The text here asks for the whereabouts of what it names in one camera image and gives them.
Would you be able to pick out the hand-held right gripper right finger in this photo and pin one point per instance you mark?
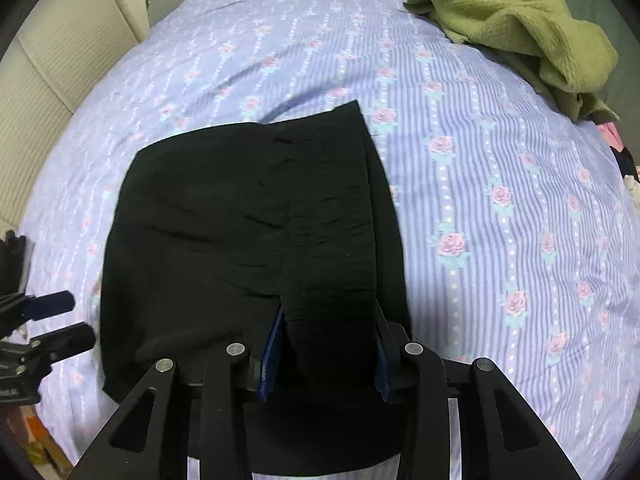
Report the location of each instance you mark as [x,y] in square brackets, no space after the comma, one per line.
[384,377]

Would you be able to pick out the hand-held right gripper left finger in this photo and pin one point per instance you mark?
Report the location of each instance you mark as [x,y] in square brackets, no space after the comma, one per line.
[267,360]

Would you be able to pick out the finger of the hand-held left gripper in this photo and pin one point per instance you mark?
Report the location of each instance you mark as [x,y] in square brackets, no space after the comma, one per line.
[52,304]
[67,340]

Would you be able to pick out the black pants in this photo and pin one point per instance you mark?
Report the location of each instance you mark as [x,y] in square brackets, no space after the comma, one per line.
[200,235]

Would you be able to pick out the purple floral duvet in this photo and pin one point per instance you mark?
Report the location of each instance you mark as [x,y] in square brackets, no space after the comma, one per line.
[475,185]

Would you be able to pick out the black and white garment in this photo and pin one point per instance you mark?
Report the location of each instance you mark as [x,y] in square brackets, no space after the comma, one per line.
[631,165]

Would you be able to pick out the pink garment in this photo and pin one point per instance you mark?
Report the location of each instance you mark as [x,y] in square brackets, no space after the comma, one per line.
[611,132]

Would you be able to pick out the green fleece garment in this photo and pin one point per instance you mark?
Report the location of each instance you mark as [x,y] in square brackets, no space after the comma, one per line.
[500,15]

